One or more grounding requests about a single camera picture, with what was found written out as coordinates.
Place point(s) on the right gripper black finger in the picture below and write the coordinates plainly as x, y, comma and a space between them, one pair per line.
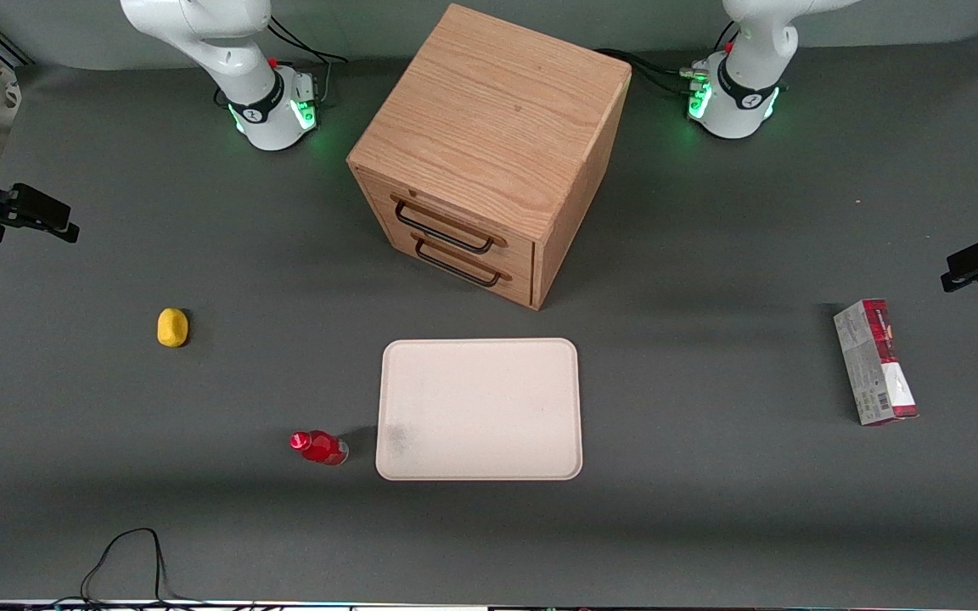
39, 212

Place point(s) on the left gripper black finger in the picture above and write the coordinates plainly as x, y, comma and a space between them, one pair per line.
973, 261

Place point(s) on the red coke bottle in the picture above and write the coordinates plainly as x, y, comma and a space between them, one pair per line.
321, 447

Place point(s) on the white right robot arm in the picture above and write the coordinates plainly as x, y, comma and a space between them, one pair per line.
243, 76

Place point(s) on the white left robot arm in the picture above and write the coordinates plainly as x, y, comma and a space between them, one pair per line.
744, 85

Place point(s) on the cream plastic tray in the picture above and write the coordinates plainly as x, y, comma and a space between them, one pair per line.
479, 407

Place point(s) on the red plaid cardboard box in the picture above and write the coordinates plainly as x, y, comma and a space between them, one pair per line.
876, 361

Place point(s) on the yellow lemon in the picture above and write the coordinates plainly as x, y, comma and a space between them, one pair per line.
172, 327

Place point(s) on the wooden drawer front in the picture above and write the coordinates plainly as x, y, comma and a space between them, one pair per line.
446, 204
506, 288

